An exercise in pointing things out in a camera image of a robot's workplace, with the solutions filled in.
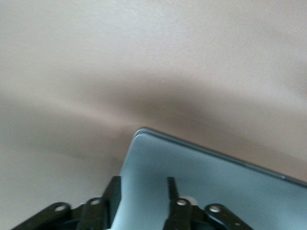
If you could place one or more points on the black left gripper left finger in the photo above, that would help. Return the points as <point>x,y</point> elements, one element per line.
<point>112,194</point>

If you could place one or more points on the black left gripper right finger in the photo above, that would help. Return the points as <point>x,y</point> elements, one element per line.
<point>177,213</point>

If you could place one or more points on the grey laptop with black keyboard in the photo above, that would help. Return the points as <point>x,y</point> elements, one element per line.
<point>216,182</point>

